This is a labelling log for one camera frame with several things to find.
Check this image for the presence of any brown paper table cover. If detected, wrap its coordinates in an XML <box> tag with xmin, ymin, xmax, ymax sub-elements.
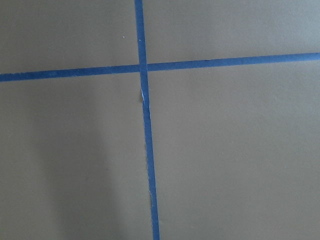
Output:
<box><xmin>0</xmin><ymin>0</ymin><xmax>320</xmax><ymax>240</ymax></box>

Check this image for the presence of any blue tape strip crosswise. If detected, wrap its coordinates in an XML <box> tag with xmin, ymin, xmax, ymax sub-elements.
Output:
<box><xmin>0</xmin><ymin>52</ymin><xmax>320</xmax><ymax>83</ymax></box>

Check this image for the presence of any blue tape strip lengthwise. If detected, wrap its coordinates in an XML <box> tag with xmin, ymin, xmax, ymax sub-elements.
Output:
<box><xmin>134</xmin><ymin>0</ymin><xmax>161</xmax><ymax>240</ymax></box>

